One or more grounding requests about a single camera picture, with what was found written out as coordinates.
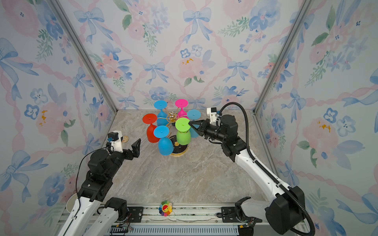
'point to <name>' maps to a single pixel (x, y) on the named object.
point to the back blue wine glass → (162, 118)
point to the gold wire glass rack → (178, 150)
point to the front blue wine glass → (166, 146)
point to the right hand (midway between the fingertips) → (188, 123)
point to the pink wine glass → (181, 103)
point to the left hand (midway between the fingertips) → (130, 137)
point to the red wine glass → (151, 118)
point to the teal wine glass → (194, 114)
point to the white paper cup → (71, 202)
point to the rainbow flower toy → (165, 208)
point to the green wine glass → (182, 127)
